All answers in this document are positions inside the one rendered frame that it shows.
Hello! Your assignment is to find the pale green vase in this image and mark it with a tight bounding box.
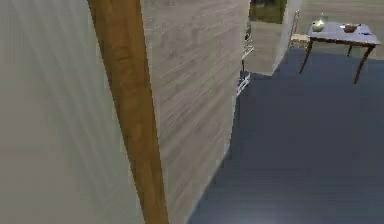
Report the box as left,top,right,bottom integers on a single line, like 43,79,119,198
311,13,328,33

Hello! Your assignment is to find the wooden chair with woven seat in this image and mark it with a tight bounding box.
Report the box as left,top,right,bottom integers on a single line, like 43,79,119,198
287,9,312,51

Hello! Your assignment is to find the grey table with brown legs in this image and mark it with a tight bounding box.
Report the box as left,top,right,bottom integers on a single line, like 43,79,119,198
298,21,382,85

